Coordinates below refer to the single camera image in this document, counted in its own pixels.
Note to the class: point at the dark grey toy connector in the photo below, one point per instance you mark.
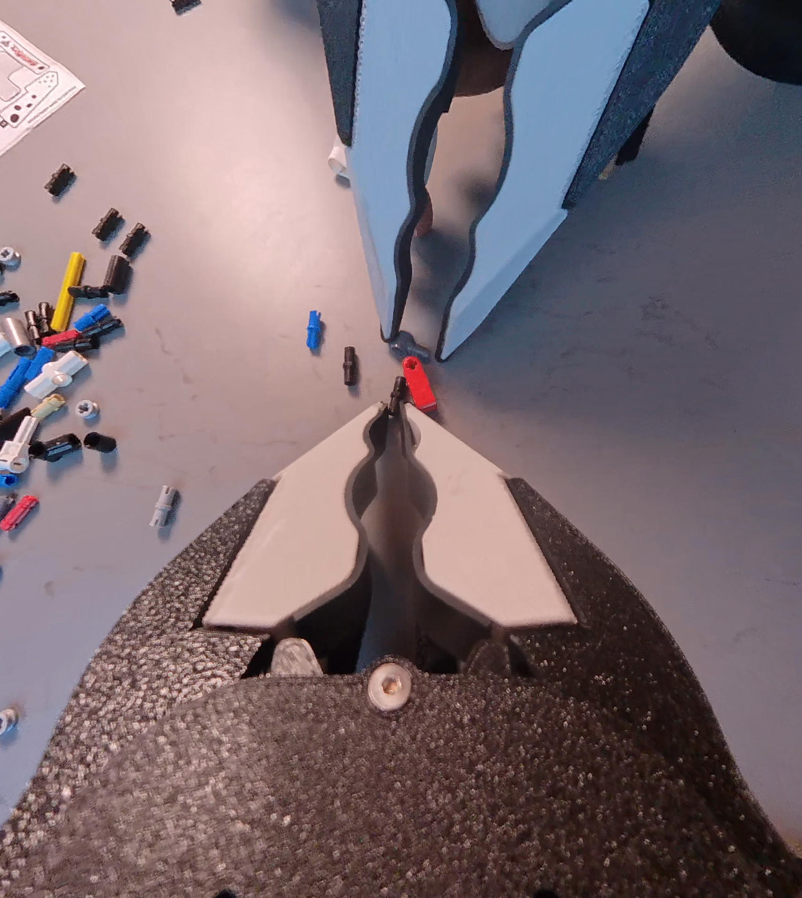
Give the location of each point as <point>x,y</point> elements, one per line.
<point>408,345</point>

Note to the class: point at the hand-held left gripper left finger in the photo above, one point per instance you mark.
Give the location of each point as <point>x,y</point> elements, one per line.
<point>281,561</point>

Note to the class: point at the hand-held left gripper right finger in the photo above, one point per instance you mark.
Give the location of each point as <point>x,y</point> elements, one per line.
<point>492,554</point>

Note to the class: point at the blue toy pin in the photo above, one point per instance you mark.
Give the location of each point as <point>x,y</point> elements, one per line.
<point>314,330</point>

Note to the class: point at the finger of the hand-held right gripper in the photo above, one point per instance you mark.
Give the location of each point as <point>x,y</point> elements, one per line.
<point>387,140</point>
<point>548,161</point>

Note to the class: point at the red toy connector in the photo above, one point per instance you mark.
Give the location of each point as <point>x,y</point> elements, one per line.
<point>420,384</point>

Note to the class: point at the light grey toy pin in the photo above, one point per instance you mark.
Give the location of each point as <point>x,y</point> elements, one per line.
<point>162,505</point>

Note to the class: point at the black toy pin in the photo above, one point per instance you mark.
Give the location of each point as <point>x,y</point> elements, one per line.
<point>185,4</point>
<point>60,179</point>
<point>396,396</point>
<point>350,365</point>

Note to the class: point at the white toy panel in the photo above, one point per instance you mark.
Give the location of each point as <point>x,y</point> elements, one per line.
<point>337,163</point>

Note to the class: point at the pile of small toy pieces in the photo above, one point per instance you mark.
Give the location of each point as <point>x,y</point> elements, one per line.
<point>57,372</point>

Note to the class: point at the person's right forearm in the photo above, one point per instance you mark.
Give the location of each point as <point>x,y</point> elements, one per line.
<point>779,35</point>

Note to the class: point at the person's right hand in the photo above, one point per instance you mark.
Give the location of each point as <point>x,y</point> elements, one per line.
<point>478,70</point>

